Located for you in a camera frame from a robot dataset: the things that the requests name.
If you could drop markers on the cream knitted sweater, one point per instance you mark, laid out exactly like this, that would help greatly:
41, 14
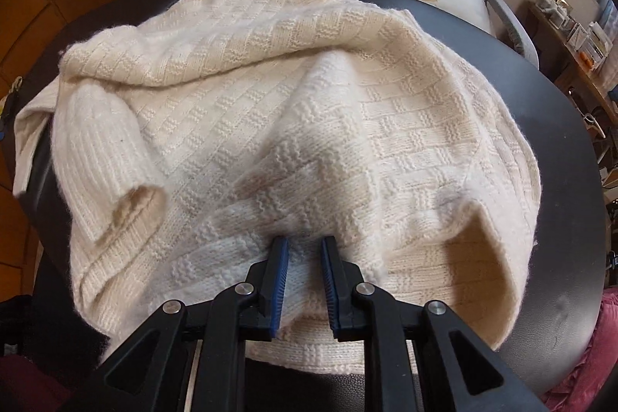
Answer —
289, 103

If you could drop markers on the pile of oranges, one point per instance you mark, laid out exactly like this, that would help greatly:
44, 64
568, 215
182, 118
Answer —
587, 59

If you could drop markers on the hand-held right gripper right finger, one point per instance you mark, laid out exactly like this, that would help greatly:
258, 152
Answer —
330, 286

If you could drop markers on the brown wooden table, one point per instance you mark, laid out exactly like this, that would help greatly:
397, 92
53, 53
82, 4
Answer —
579, 76

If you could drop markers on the pink ruffled quilt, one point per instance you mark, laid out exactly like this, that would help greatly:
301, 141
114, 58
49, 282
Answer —
598, 344

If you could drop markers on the person's dark red clothing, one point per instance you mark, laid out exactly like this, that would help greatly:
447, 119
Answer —
29, 373

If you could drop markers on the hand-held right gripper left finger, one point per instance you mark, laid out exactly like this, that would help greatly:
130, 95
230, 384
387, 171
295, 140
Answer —
279, 286

